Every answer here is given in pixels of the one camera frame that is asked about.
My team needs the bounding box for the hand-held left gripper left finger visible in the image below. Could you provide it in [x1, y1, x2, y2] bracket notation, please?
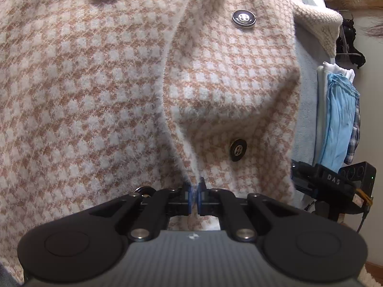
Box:
[90, 182, 192, 243]

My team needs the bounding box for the blue plaid shirt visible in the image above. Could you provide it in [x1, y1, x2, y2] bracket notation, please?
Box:
[344, 99, 361, 165]

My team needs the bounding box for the light blue folded garment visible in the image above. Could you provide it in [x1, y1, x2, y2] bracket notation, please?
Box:
[317, 73, 360, 171]

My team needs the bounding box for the beige houndstooth knit cardigan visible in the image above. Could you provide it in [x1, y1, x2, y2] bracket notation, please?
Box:
[0, 0, 343, 281]

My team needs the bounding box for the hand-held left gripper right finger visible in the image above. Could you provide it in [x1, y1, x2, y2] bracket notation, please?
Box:
[197, 177, 300, 242]

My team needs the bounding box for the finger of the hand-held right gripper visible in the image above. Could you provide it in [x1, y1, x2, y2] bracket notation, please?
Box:
[291, 160, 322, 199]

